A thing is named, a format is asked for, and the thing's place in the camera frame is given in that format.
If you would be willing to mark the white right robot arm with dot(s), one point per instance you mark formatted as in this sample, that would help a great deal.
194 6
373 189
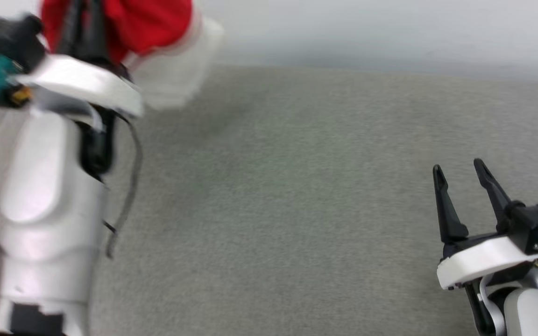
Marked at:
530 312

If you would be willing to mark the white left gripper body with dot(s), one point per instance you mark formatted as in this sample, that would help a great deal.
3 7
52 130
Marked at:
87 84

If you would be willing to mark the red basketball jersey white trim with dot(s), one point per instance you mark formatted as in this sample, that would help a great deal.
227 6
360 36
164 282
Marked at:
147 23

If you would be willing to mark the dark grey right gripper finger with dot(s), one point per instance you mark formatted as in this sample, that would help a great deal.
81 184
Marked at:
495 191
449 214

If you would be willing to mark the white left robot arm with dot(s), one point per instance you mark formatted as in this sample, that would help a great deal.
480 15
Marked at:
49 210

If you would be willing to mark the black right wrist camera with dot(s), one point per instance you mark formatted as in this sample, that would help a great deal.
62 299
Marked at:
537 224

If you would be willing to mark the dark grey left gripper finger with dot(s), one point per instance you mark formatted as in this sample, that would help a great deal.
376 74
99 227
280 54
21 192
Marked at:
73 28
96 32

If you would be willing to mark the grey fabric sofa cushion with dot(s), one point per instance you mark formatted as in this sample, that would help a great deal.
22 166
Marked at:
297 210

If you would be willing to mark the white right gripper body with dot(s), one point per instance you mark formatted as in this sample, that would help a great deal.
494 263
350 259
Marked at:
484 259

